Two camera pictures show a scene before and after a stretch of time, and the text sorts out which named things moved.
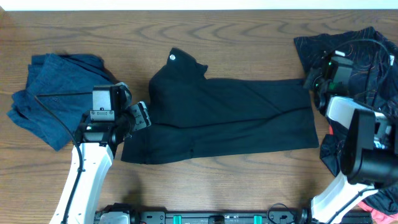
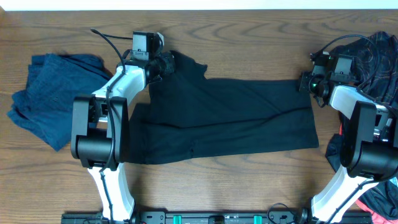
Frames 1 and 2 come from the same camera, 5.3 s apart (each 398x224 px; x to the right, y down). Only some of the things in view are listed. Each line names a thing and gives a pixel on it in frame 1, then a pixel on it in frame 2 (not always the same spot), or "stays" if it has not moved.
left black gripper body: (140, 117) → (163, 68)
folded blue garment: (59, 94) stays
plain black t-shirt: (194, 117) stays
